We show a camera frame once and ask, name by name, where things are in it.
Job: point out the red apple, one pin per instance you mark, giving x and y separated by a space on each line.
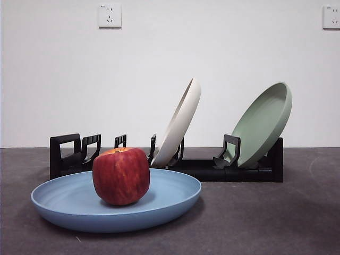
120 178

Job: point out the blue plate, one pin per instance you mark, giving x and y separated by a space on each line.
66 207

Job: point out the cream white plate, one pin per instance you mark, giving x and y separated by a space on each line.
180 122

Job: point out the black plate rack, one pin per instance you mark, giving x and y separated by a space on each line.
239 176

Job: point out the green plate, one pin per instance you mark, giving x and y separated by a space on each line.
257 127

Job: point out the white wall socket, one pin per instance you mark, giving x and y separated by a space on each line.
332 17
110 16

